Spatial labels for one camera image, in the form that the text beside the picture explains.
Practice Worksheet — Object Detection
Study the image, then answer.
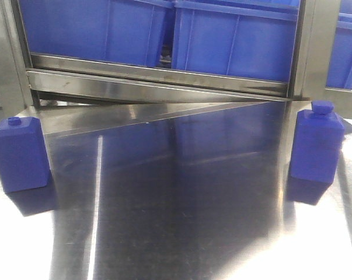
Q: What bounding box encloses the blue bottle-shaped part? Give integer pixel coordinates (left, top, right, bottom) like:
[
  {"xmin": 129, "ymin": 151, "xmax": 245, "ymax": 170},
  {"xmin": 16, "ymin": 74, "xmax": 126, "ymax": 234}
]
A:
[
  {"xmin": 290, "ymin": 100, "xmax": 345, "ymax": 184},
  {"xmin": 0, "ymin": 117, "xmax": 51, "ymax": 193}
]

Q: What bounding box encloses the stainless steel shelf rack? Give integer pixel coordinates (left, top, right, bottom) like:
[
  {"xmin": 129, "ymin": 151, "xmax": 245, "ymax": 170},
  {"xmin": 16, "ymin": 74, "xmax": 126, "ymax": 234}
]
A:
[{"xmin": 0, "ymin": 1, "xmax": 352, "ymax": 118}]

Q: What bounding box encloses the blue plastic bin left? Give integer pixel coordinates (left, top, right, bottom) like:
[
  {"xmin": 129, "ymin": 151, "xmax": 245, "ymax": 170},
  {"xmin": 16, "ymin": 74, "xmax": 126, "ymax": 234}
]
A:
[{"xmin": 19, "ymin": 1, "xmax": 173, "ymax": 67}]

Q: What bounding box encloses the blue plastic bin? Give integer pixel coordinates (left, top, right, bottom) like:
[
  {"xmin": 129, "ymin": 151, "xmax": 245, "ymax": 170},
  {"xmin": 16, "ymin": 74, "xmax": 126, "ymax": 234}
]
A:
[
  {"xmin": 19, "ymin": 1, "xmax": 173, "ymax": 67},
  {"xmin": 172, "ymin": 1, "xmax": 298, "ymax": 82},
  {"xmin": 326, "ymin": 1, "xmax": 352, "ymax": 89}
]

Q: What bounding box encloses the blue plastic bin middle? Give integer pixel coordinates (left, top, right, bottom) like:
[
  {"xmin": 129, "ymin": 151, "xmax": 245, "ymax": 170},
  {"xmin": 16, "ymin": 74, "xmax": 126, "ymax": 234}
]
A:
[{"xmin": 172, "ymin": 1, "xmax": 298, "ymax": 82}]

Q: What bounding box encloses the blue plastic bin right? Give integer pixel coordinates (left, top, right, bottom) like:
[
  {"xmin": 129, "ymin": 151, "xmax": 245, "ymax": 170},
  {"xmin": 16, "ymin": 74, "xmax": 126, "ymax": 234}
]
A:
[{"xmin": 326, "ymin": 1, "xmax": 352, "ymax": 89}]

